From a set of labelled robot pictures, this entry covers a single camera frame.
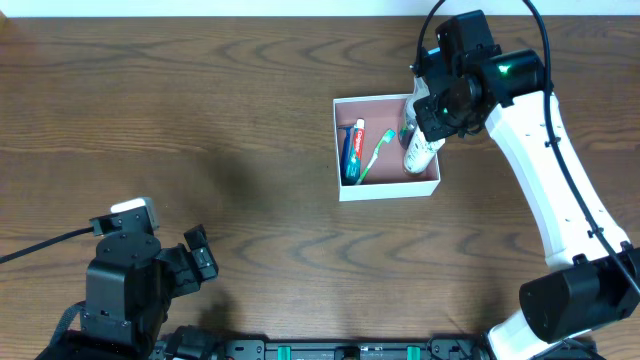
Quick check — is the clear pump soap bottle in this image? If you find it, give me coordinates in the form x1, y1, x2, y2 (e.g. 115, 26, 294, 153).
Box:
397, 77, 430, 150

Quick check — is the white botanical lotion tube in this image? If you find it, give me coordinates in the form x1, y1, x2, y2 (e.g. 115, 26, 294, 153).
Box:
403, 129, 445, 175

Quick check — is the green white toothbrush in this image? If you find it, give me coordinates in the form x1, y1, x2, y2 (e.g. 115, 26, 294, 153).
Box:
356, 129, 396, 185

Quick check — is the blue disposable razor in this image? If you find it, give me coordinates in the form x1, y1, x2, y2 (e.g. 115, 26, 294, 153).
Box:
339, 125, 354, 181

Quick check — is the red green toothpaste tube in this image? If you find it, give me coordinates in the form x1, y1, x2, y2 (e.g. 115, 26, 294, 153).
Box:
344, 118, 365, 185

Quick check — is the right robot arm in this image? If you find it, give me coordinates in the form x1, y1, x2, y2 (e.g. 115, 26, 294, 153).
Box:
412, 45, 639, 359

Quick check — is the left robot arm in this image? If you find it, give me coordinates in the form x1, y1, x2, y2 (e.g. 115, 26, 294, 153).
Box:
38, 225, 219, 359

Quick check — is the white cardboard box pink interior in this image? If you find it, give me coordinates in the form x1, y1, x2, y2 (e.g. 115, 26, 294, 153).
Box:
333, 94, 441, 202

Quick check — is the black mounting rail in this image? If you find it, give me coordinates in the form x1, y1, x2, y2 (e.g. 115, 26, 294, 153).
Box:
149, 337, 491, 360

